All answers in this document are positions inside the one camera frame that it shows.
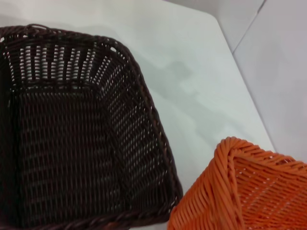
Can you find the dark brown wicker basket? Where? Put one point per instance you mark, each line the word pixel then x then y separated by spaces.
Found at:
pixel 76 134

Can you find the orange wicker basket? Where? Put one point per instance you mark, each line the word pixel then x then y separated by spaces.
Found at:
pixel 239 191

